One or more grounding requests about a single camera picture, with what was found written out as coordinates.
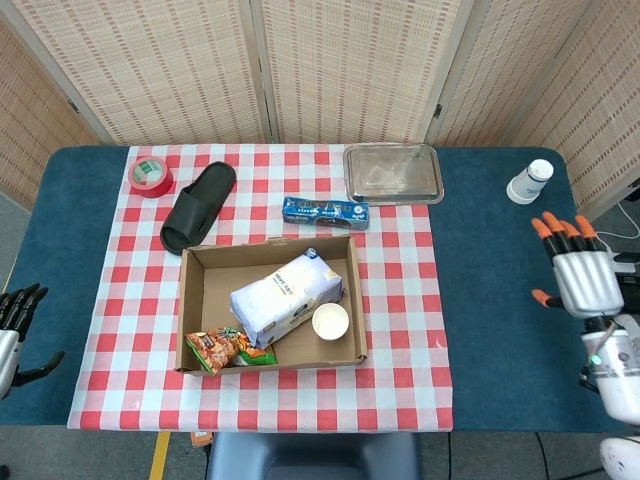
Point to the left silver hand black fingers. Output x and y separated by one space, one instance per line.
7 345

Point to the right silver hand orange fingertips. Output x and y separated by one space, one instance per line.
587 285

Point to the green snack bag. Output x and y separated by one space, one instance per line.
212 350

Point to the small white paper cup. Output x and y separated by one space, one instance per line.
330 322

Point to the white tissue pack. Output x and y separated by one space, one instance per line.
285 295

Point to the upside-down paper cup stack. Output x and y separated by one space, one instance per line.
527 182

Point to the brown cardboard box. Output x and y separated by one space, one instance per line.
220 295

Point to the blue rectangular packet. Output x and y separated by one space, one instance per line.
325 213

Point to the white power strip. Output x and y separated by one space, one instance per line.
627 266

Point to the red white checkered tablecloth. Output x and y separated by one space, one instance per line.
140 300

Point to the small orange object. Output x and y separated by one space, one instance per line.
201 439

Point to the red tape roll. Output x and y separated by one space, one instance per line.
150 182

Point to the rectangular metal tray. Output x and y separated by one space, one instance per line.
392 172

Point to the black slipper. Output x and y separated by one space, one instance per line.
197 205

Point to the bamboo folding screen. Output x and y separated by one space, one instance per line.
175 75

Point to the dark blue chair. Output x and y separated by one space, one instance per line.
310 457

